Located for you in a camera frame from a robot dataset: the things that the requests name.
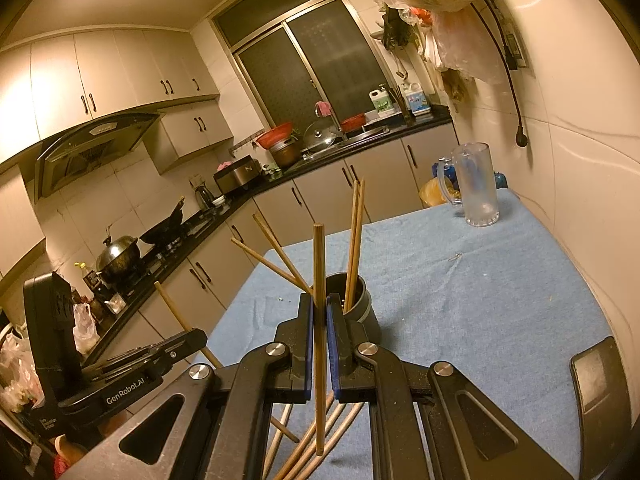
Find dark grey utensil holder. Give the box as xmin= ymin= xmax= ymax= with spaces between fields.
xmin=312 ymin=272 xmax=382 ymax=343

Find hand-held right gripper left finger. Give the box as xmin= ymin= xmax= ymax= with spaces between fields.
xmin=65 ymin=292 xmax=316 ymax=480

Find wall power outlet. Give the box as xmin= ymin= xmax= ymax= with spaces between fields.
xmin=504 ymin=30 xmax=527 ymax=70

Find yellow plastic bag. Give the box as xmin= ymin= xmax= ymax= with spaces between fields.
xmin=419 ymin=175 xmax=451 ymax=208

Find steel countertop appliance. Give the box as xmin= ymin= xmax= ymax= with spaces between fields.
xmin=213 ymin=156 xmax=261 ymax=196

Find dark hanging gloves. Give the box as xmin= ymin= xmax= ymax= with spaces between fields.
xmin=382 ymin=7 xmax=416 ymax=51

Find long wooden chopstick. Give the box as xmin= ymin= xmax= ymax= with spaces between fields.
xmin=344 ymin=179 xmax=361 ymax=311
xmin=252 ymin=213 xmax=315 ymax=295
xmin=312 ymin=223 xmax=327 ymax=457
xmin=153 ymin=281 xmax=224 ymax=368
xmin=348 ymin=181 xmax=367 ymax=311
xmin=231 ymin=237 xmax=312 ymax=292

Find steel pot with lid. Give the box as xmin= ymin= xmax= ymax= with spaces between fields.
xmin=95 ymin=235 xmax=141 ymax=281

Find black power cable with plug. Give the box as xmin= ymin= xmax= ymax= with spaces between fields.
xmin=470 ymin=0 xmax=528 ymax=148

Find person's left hand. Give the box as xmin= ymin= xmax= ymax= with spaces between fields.
xmin=54 ymin=435 xmax=90 ymax=465

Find black smartphone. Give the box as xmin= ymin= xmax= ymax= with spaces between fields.
xmin=570 ymin=336 xmax=632 ymax=461

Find glass pot lid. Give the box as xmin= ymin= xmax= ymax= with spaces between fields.
xmin=303 ymin=120 xmax=338 ymax=151

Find large red basin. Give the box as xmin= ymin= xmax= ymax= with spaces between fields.
xmin=255 ymin=122 xmax=293 ymax=148

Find clear glass mug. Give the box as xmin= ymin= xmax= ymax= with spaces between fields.
xmin=436 ymin=142 xmax=501 ymax=228

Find white blue detergent bottle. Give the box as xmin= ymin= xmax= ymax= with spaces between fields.
xmin=402 ymin=80 xmax=432 ymax=116

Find pale hanging plastic bag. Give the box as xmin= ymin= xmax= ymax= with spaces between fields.
xmin=425 ymin=7 xmax=506 ymax=86

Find black kitchen countertop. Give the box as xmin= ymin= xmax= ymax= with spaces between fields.
xmin=75 ymin=105 xmax=453 ymax=366

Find black wok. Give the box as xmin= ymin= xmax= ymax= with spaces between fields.
xmin=139 ymin=197 xmax=188 ymax=246

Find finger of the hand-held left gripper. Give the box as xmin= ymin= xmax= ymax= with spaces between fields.
xmin=82 ymin=329 xmax=208 ymax=378

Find white green detergent bottle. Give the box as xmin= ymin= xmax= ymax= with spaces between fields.
xmin=369 ymin=85 xmax=396 ymax=118

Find cream wall cabinets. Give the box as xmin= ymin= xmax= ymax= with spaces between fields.
xmin=0 ymin=27 xmax=235 ymax=176

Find pile of bamboo chopsticks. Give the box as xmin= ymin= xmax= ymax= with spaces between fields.
xmin=262 ymin=392 xmax=363 ymax=480

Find steel kitchen sink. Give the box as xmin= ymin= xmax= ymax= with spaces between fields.
xmin=345 ymin=125 xmax=391 ymax=143

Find dark frosted window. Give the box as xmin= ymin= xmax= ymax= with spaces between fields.
xmin=212 ymin=0 xmax=401 ymax=131

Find brown cooking pot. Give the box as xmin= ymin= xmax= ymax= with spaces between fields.
xmin=267 ymin=140 xmax=302 ymax=170

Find white plastic bag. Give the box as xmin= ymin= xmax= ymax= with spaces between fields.
xmin=72 ymin=302 xmax=99 ymax=354

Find steel range hood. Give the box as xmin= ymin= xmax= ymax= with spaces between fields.
xmin=34 ymin=112 xmax=166 ymax=198

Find dark sauce bottle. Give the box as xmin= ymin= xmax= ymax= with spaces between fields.
xmin=82 ymin=262 xmax=103 ymax=303

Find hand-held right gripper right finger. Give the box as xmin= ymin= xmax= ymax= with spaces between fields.
xmin=325 ymin=294 xmax=576 ymax=480

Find cream lower kitchen cabinets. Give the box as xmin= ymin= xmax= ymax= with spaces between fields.
xmin=135 ymin=122 xmax=461 ymax=361

